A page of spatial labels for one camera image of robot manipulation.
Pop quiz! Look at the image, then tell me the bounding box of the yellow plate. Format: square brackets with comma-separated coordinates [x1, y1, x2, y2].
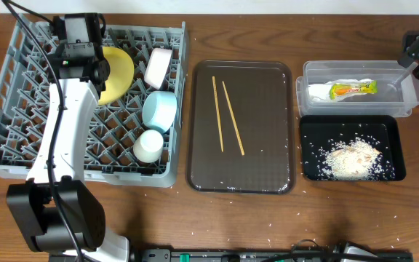
[98, 47, 135, 106]

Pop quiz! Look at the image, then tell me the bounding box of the white plate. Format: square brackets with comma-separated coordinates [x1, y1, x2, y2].
[144, 48, 172, 90]

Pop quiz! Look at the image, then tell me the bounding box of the light blue bowl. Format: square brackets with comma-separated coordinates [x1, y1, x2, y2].
[142, 91, 177, 134]

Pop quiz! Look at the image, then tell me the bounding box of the small white cup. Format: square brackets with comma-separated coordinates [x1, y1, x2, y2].
[132, 130, 164, 163]

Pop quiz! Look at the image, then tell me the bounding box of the green snack wrapper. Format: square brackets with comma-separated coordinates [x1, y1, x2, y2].
[307, 78, 378, 103]

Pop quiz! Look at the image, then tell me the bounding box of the wooden chopstick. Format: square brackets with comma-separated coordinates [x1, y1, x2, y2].
[212, 76, 224, 152]
[222, 81, 245, 156]

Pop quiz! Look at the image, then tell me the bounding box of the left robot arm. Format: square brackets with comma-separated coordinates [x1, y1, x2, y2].
[6, 13, 134, 261]

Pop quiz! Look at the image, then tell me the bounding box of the pile of rice waste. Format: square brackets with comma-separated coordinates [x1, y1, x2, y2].
[303, 135, 396, 181]

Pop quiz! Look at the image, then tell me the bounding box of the black waste tray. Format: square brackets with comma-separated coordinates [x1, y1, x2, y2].
[300, 115, 407, 181]

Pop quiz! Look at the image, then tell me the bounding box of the grey plastic dish rack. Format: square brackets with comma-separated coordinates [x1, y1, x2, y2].
[0, 21, 189, 187]

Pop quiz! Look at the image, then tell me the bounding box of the clear plastic bin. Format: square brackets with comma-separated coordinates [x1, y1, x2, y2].
[296, 60, 419, 117]

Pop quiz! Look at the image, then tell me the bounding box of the dark brown serving tray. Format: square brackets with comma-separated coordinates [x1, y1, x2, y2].
[186, 60, 295, 194]

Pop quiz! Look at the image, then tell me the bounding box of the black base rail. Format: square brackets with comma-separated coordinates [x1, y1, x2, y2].
[49, 238, 414, 262]

